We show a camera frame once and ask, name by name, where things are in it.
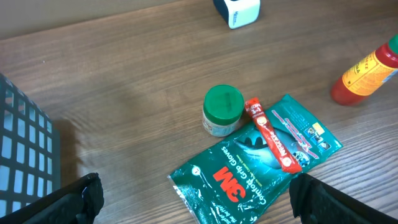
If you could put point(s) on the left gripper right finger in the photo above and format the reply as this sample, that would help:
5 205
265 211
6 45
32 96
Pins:
316 202

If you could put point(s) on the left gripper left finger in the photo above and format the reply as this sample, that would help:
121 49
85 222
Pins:
78 202

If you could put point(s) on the red coffee stick sachet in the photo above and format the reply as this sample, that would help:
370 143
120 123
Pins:
285 159

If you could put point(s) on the green 3M gloves packet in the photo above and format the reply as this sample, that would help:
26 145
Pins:
237 179

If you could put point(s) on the green lid jar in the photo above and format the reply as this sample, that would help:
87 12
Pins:
222 109

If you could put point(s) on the red sauce bottle green cap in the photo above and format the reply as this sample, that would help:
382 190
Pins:
365 77

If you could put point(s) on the white barcode scanner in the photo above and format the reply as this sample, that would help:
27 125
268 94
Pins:
238 13

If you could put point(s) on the grey plastic mesh basket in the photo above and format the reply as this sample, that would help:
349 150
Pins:
30 150

